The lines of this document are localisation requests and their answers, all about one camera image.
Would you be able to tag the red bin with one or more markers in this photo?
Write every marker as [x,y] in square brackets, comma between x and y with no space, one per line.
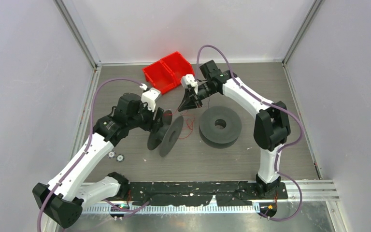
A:
[160,76]
[177,65]

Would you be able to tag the left red bin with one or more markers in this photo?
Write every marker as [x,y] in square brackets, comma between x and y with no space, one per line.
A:
[160,76]

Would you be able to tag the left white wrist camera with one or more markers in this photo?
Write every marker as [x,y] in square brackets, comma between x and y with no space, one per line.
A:
[150,96]

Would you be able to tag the right red bin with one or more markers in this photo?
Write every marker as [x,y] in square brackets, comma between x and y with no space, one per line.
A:
[177,65]

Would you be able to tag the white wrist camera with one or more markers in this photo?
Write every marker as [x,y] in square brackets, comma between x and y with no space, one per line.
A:
[189,82]
[150,96]

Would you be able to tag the grey spool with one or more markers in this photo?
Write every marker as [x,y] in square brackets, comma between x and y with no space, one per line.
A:
[167,134]
[220,127]

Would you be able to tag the grey slotted cable duct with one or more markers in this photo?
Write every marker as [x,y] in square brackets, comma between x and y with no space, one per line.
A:
[211,208]

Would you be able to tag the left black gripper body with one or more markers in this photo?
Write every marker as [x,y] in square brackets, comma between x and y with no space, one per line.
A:
[151,123]

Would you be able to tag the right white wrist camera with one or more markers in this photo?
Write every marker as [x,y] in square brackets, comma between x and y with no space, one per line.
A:
[189,82]

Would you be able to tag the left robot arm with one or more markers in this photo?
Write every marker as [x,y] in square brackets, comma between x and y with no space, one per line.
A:
[63,198]

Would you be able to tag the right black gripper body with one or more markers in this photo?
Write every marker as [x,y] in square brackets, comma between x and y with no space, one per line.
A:
[203,92]

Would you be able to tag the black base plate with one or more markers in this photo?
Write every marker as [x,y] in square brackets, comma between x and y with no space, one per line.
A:
[199,193]

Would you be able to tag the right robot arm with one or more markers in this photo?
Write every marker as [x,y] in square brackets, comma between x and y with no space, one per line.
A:
[271,127]

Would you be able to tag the small round connector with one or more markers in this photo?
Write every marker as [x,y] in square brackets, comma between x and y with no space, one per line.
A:
[120,158]
[111,155]

